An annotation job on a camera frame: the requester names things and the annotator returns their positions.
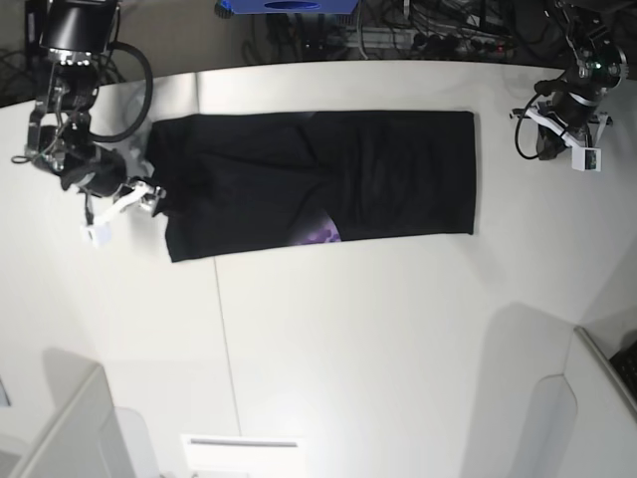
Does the blue box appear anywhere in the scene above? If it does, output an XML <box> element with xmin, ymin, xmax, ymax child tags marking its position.
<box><xmin>214</xmin><ymin>0</ymin><xmax>358</xmax><ymax>19</ymax></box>

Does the white cabinet left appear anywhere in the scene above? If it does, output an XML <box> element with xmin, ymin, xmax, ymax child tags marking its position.
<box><xmin>1</xmin><ymin>349</ymin><xmax>161</xmax><ymax>477</ymax></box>

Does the white slotted panel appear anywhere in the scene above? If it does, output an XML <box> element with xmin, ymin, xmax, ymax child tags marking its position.
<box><xmin>181</xmin><ymin>434</ymin><xmax>307</xmax><ymax>474</ymax></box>

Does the black T-shirt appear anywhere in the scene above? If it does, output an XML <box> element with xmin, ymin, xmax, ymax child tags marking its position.
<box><xmin>145</xmin><ymin>111</ymin><xmax>477</xmax><ymax>262</ymax></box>

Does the white power strip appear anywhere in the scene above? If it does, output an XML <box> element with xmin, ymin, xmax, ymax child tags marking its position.
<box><xmin>362</xmin><ymin>27</ymin><xmax>511</xmax><ymax>54</ymax></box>

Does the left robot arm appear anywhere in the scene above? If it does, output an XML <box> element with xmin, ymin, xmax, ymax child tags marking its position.
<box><xmin>510</xmin><ymin>1</ymin><xmax>635</xmax><ymax>171</ymax></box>

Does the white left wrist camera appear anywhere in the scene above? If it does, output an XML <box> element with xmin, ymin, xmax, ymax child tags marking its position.
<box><xmin>571</xmin><ymin>146</ymin><xmax>602</xmax><ymax>171</ymax></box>

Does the black keyboard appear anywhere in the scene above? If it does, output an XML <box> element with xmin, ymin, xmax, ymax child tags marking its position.
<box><xmin>610</xmin><ymin>343</ymin><xmax>637</xmax><ymax>399</ymax></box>

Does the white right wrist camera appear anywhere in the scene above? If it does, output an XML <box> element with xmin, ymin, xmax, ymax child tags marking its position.
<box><xmin>81</xmin><ymin>224</ymin><xmax>111</xmax><ymax>248</ymax></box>

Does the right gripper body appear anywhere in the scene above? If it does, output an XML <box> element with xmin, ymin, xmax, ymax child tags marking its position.
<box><xmin>59</xmin><ymin>148</ymin><xmax>166</xmax><ymax>225</ymax></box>

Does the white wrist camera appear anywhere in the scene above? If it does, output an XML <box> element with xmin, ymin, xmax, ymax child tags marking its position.
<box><xmin>81</xmin><ymin>224</ymin><xmax>111</xmax><ymax>248</ymax></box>
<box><xmin>571</xmin><ymin>146</ymin><xmax>602</xmax><ymax>171</ymax></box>

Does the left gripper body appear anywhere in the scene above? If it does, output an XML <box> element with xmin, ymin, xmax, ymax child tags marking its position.
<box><xmin>510</xmin><ymin>93</ymin><xmax>612</xmax><ymax>147</ymax></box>

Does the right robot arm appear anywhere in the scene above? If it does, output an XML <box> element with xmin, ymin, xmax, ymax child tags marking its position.
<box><xmin>11</xmin><ymin>1</ymin><xmax>165</xmax><ymax>227</ymax></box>

